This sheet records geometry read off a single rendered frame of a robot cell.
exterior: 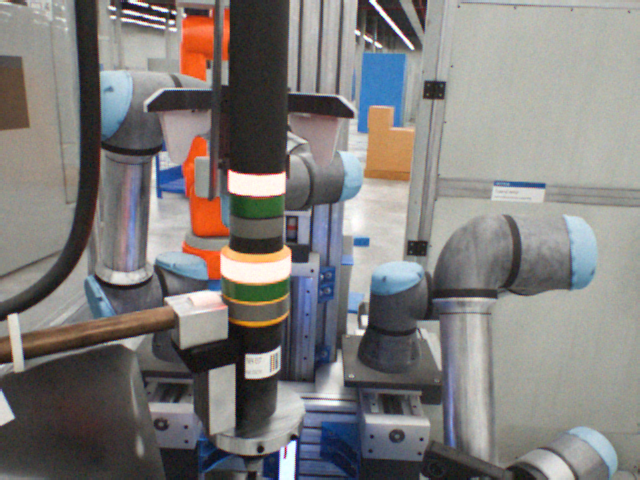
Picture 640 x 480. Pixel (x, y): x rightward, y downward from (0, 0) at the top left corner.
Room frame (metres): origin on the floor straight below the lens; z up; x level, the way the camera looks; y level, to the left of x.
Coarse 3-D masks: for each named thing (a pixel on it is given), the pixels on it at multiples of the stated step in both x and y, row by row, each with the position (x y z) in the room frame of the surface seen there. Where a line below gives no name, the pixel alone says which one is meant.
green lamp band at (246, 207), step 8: (232, 200) 0.31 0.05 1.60; (240, 200) 0.30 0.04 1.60; (248, 200) 0.30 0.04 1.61; (256, 200) 0.30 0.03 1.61; (264, 200) 0.30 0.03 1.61; (272, 200) 0.30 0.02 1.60; (280, 200) 0.31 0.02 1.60; (232, 208) 0.31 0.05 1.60; (240, 208) 0.30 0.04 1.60; (248, 208) 0.30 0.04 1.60; (256, 208) 0.30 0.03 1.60; (264, 208) 0.30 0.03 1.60; (272, 208) 0.30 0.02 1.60; (280, 208) 0.31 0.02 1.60; (248, 216) 0.30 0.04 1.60; (256, 216) 0.30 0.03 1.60; (264, 216) 0.30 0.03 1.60; (272, 216) 0.30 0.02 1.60
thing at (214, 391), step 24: (192, 312) 0.28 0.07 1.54; (216, 312) 0.29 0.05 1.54; (192, 336) 0.28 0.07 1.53; (216, 336) 0.28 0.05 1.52; (192, 360) 0.27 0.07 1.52; (216, 360) 0.28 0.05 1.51; (216, 384) 0.28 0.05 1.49; (216, 408) 0.28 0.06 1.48; (288, 408) 0.32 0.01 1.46; (216, 432) 0.29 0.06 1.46; (240, 432) 0.29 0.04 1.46; (264, 432) 0.29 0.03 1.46; (288, 432) 0.29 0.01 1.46
